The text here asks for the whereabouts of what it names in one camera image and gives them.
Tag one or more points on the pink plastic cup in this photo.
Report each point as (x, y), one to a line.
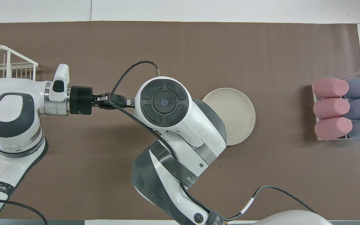
(330, 87)
(331, 108)
(333, 128)

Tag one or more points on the brown table mat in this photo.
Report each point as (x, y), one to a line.
(180, 40)

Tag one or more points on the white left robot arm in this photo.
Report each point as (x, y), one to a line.
(11, 109)

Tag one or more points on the cream round plate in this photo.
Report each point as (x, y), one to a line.
(239, 115)

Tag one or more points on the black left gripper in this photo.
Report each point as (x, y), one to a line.
(81, 100)

